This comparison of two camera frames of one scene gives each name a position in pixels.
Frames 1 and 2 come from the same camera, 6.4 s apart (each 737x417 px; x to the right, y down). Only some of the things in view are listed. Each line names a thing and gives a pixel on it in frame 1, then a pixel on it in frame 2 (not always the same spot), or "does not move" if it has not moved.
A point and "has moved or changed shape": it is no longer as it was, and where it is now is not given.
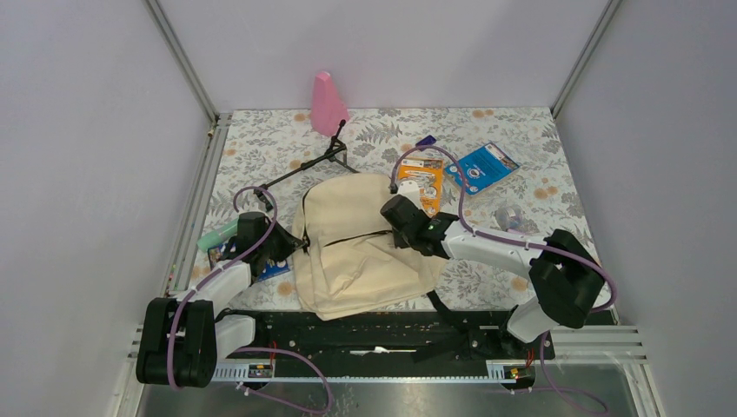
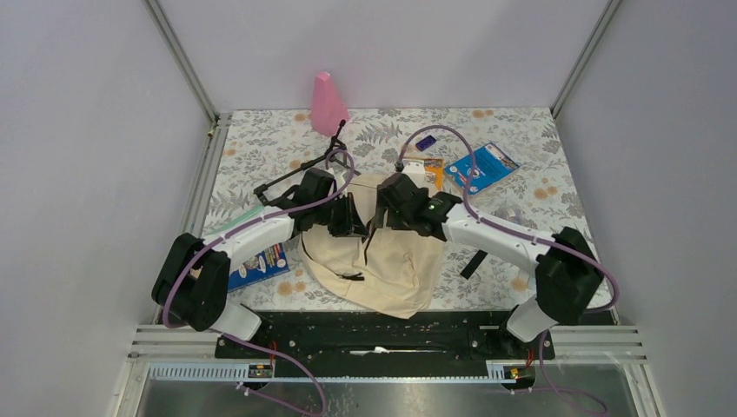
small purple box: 428,141 does not move
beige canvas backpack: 345,261 has moved or changed shape
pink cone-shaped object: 328,110 does not move
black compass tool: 337,152 does not move
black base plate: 443,338 does not move
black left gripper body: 278,246 to 337,215
